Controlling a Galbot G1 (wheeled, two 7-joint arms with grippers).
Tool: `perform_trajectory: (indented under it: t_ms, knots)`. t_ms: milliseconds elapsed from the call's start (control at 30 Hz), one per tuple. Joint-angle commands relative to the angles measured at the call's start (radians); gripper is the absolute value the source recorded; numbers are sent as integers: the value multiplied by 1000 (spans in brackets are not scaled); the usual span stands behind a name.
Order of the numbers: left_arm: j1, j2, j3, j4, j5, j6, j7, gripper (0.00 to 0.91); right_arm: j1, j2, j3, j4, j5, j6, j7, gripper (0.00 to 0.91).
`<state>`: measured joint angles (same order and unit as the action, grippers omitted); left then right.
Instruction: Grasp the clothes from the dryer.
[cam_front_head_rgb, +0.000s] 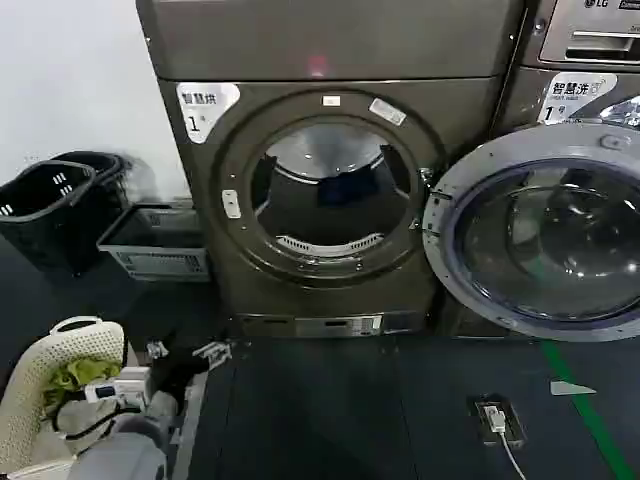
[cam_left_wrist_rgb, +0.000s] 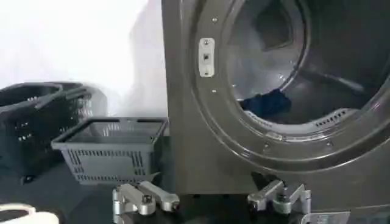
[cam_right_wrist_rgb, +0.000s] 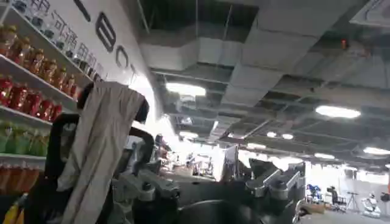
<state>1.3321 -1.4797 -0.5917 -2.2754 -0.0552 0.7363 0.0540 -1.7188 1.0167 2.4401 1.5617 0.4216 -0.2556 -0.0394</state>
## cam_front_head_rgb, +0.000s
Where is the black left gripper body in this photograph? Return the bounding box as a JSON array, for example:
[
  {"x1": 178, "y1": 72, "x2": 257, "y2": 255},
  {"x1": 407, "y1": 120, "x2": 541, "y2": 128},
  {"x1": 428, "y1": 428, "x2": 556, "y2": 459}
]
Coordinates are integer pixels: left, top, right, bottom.
[{"x1": 148, "y1": 343, "x2": 212, "y2": 402}]

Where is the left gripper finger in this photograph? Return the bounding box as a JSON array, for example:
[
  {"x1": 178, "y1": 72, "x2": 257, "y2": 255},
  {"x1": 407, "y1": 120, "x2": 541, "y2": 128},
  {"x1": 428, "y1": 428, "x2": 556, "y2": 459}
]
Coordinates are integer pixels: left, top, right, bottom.
[
  {"x1": 146, "y1": 330, "x2": 177, "y2": 360},
  {"x1": 191, "y1": 339, "x2": 235, "y2": 372}
]

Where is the green cloth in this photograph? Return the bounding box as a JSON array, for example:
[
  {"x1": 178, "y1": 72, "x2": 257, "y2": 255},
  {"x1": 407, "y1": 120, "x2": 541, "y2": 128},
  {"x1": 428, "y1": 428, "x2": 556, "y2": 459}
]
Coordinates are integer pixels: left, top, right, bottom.
[{"x1": 41, "y1": 356, "x2": 124, "y2": 417}]

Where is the grey plastic crate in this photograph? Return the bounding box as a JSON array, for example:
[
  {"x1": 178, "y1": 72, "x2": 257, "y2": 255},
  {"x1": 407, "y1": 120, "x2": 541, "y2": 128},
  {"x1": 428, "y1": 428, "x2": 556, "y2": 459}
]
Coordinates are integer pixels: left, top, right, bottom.
[{"x1": 96, "y1": 201, "x2": 212, "y2": 284}]

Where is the white perforated laundry basket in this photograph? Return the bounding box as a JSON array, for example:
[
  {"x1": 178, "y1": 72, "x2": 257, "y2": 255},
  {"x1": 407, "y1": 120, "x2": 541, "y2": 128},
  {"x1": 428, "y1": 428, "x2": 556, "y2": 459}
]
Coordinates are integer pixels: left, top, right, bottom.
[{"x1": 0, "y1": 315, "x2": 129, "y2": 477}]

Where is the black plastic laundry basket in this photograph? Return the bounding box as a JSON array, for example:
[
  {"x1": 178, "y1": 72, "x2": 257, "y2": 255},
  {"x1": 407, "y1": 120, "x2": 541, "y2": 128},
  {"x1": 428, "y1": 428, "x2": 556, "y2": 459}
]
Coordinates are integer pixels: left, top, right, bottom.
[
  {"x1": 49, "y1": 149, "x2": 132, "y2": 214},
  {"x1": 0, "y1": 160, "x2": 99, "y2": 275}
]

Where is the dark blue garment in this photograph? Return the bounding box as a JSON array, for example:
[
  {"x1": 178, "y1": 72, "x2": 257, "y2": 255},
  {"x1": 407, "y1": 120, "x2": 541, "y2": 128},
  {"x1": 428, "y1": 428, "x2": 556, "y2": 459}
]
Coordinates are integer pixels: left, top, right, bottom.
[{"x1": 316, "y1": 168, "x2": 385, "y2": 209}]

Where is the white plug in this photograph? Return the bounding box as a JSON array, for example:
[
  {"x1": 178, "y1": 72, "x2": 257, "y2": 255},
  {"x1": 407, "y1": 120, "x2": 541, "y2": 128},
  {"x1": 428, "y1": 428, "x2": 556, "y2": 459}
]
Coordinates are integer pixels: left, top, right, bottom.
[{"x1": 481, "y1": 403, "x2": 507, "y2": 434}]

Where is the black floor socket box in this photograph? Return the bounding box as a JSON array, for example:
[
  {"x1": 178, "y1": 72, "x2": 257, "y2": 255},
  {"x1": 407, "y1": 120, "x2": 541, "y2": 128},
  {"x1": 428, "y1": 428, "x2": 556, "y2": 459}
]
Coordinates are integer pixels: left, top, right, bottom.
[{"x1": 466, "y1": 393, "x2": 527, "y2": 447}]

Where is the grey front-load dryer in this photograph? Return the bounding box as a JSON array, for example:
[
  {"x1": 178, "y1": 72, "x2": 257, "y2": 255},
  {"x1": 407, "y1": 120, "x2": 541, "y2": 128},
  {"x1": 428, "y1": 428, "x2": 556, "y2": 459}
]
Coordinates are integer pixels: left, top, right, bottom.
[{"x1": 135, "y1": 0, "x2": 527, "y2": 342}]

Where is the round glass dryer door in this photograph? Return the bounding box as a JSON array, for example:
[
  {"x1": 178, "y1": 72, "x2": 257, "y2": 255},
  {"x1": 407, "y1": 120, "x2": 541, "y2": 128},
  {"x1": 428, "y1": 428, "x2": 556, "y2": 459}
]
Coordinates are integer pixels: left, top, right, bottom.
[{"x1": 421, "y1": 121, "x2": 640, "y2": 344}]

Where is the grey tape piece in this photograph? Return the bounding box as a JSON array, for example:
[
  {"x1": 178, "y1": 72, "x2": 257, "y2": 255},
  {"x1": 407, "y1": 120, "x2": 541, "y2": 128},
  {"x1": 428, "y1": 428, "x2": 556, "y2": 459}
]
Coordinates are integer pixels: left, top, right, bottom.
[{"x1": 549, "y1": 379, "x2": 597, "y2": 397}]

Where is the green floor tape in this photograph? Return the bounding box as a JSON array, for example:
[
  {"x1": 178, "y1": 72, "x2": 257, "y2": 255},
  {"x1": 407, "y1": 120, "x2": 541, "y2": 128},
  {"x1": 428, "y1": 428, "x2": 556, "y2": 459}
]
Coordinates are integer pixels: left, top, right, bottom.
[{"x1": 538, "y1": 339, "x2": 627, "y2": 480}]

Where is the grey washing machine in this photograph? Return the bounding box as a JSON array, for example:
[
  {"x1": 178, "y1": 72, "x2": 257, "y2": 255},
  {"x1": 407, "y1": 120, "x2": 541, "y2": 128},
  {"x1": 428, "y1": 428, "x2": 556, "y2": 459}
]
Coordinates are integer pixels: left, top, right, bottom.
[{"x1": 494, "y1": 0, "x2": 640, "y2": 151}]

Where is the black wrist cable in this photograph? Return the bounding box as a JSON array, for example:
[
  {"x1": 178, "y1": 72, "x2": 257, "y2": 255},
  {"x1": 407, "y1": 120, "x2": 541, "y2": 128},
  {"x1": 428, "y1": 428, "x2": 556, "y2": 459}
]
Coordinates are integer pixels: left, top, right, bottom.
[{"x1": 53, "y1": 393, "x2": 147, "y2": 443}]

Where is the white power cable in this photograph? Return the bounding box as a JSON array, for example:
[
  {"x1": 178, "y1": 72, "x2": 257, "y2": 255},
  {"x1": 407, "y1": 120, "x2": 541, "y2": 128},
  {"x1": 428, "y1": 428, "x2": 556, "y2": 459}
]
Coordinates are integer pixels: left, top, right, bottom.
[{"x1": 498, "y1": 428, "x2": 529, "y2": 480}]

